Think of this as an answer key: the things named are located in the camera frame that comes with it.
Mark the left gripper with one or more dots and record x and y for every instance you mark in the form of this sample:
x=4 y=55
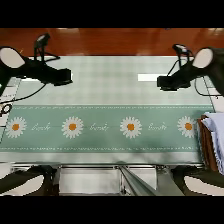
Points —
x=61 y=76

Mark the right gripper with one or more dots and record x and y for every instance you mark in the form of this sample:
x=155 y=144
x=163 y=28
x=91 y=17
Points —
x=168 y=83

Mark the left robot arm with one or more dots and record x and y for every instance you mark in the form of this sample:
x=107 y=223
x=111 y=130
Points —
x=23 y=66

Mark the brown garment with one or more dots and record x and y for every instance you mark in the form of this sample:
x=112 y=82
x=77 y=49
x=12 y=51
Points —
x=206 y=146

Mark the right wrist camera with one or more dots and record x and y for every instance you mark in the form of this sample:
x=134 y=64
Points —
x=181 y=50

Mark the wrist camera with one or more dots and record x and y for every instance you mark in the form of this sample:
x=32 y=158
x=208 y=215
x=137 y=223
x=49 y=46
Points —
x=41 y=41
x=181 y=50

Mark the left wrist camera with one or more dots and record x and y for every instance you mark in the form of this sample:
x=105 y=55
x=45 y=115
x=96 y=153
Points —
x=41 y=41

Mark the silver frame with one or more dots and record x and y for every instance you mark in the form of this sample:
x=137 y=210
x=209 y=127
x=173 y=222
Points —
x=133 y=181

